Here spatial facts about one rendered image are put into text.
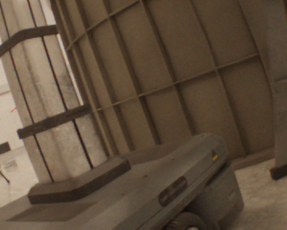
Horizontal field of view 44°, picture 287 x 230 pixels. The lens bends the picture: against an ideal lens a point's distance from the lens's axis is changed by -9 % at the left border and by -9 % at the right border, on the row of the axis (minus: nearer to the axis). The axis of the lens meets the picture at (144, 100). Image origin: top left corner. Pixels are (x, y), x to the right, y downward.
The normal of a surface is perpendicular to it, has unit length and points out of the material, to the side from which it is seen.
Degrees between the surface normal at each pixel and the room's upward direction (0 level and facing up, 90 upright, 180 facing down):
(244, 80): 90
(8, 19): 90
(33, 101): 90
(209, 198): 90
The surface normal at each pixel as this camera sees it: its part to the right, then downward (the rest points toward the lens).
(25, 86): -0.55, 0.23
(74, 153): 0.76, -0.26
